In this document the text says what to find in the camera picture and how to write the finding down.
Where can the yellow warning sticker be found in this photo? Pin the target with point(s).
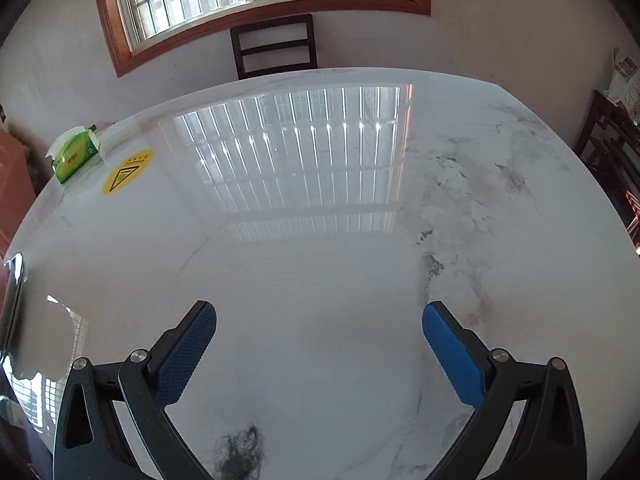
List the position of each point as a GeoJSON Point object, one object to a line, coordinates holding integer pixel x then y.
{"type": "Point", "coordinates": [127, 171]}

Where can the dark wooden chair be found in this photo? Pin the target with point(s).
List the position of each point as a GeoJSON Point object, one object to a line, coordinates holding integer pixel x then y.
{"type": "Point", "coordinates": [274, 46]}

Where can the green tissue pack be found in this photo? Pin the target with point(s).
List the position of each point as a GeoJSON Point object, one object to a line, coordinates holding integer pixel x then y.
{"type": "Point", "coordinates": [71, 150]}

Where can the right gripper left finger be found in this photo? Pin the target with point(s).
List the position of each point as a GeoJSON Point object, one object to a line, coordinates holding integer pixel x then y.
{"type": "Point", "coordinates": [89, 442]}

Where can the dark wooden side cabinet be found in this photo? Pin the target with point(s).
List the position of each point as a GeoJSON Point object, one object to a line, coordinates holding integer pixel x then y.
{"type": "Point", "coordinates": [608, 145]}

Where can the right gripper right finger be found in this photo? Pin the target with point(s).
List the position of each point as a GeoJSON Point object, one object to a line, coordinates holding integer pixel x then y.
{"type": "Point", "coordinates": [549, 441]}

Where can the pink cloth covered furniture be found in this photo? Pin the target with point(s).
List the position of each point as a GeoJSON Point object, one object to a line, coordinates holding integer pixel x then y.
{"type": "Point", "coordinates": [17, 194]}

